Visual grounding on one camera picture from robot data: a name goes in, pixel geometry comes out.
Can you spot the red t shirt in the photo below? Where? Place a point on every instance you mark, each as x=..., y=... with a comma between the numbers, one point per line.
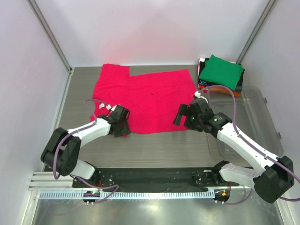
x=152, y=99

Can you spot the clear plastic bin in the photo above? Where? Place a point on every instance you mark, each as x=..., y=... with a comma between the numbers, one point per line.
x=252, y=117

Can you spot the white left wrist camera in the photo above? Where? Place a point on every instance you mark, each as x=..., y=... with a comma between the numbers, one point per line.
x=108, y=107

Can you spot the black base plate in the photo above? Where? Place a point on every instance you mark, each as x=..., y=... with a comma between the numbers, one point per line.
x=157, y=180

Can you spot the aluminium rail profile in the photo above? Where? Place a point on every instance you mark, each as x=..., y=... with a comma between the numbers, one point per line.
x=46, y=181

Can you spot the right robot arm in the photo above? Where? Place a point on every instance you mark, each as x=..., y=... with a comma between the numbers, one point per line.
x=270, y=176

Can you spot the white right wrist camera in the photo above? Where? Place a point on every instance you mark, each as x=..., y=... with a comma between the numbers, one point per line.
x=198, y=94

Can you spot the right aluminium frame post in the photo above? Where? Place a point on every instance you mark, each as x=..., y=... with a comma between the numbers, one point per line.
x=256, y=29

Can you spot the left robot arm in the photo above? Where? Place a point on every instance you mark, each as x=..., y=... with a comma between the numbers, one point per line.
x=62, y=150

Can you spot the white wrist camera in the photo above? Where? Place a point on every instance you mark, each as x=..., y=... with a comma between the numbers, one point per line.
x=108, y=107
x=198, y=94

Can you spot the white slotted cable duct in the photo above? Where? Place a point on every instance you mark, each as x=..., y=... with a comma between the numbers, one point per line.
x=95, y=195

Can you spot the left aluminium frame post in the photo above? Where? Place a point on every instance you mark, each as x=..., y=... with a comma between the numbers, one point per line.
x=48, y=31

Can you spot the aluminium frame post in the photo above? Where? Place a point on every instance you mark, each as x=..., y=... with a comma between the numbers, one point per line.
x=48, y=31
x=256, y=29

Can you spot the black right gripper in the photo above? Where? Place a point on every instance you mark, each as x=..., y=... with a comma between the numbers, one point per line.
x=186, y=110

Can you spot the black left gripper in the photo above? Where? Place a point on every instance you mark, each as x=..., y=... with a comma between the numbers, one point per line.
x=125, y=131

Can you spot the green folded t shirt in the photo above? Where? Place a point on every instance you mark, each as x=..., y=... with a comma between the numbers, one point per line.
x=222, y=72

